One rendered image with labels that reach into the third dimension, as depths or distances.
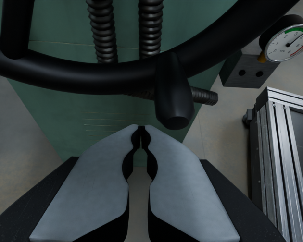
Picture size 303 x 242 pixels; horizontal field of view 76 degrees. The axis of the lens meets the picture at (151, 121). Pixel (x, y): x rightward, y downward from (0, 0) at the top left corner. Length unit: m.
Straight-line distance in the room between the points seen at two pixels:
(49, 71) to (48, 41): 0.22
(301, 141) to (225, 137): 0.31
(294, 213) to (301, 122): 0.41
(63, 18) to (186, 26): 0.20
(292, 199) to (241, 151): 0.35
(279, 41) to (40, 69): 0.31
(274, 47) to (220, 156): 0.70
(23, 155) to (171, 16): 0.82
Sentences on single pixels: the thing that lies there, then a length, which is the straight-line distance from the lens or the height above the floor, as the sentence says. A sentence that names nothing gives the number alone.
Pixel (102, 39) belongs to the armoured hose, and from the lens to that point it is 0.22.
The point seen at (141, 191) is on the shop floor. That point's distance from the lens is 0.83.
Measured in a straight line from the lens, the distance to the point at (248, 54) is 0.38.
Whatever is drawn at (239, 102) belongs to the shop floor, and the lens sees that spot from 1.24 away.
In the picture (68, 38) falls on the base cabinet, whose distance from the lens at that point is 0.39.
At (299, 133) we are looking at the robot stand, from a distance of 0.98.
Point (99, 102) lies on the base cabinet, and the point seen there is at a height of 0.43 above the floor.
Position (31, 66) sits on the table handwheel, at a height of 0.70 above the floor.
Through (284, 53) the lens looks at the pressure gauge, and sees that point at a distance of 0.37.
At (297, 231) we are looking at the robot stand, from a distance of 0.76.
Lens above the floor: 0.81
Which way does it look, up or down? 55 degrees down
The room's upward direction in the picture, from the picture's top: 12 degrees clockwise
